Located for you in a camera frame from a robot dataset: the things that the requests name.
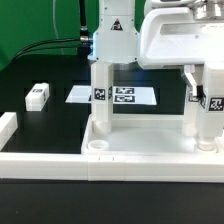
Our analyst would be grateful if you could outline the thin white cable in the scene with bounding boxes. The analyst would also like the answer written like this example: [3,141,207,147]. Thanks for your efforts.
[52,0,66,56]

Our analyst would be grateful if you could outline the white left fence block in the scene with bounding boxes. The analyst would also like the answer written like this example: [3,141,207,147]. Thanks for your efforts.
[0,112,18,151]

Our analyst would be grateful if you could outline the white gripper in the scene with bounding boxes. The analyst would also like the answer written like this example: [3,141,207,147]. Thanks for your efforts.
[138,0,224,99]

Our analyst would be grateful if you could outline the black vertical cable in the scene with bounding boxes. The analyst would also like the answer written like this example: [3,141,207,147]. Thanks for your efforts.
[77,0,90,58]

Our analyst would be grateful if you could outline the fiducial marker board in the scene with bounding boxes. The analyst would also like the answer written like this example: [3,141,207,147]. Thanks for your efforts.
[65,85,157,105]

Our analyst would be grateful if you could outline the black cable left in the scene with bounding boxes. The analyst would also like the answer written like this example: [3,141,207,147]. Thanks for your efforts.
[6,37,94,68]

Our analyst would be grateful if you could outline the white front fence bar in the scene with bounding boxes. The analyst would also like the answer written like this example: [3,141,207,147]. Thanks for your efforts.
[0,153,224,183]

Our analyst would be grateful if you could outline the white desk top tray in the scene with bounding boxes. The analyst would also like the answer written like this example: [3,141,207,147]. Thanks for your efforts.
[81,114,224,157]

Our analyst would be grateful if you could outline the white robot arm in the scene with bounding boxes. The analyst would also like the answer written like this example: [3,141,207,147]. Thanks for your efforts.
[90,0,224,88]

